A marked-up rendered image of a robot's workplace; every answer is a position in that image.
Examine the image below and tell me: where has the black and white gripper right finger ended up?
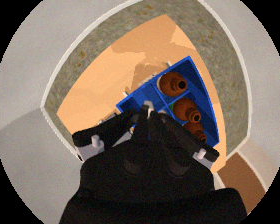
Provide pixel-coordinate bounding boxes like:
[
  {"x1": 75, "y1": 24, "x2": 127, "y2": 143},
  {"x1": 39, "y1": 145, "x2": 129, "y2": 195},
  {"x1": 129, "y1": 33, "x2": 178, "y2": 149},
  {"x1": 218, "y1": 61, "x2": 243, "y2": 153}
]
[{"x1": 148, "y1": 101, "x2": 220, "y2": 175}]

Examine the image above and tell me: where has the blue plastic crate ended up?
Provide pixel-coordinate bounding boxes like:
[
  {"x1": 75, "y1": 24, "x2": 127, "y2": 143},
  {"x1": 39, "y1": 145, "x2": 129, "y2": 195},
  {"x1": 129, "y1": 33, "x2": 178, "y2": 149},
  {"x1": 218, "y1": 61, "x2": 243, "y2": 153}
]
[{"x1": 115, "y1": 55, "x2": 220, "y2": 147}]

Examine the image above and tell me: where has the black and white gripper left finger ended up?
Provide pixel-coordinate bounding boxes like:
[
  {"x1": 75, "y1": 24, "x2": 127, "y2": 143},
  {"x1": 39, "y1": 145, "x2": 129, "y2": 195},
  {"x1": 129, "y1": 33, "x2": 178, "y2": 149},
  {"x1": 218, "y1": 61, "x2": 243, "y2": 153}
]
[{"x1": 72, "y1": 101, "x2": 149, "y2": 173}]

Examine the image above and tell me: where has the grey rectangular tray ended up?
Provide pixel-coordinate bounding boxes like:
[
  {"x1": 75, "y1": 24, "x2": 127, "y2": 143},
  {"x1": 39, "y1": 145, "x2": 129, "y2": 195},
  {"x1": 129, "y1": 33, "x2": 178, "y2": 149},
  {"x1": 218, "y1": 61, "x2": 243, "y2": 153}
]
[{"x1": 102, "y1": 112, "x2": 132, "y2": 147}]

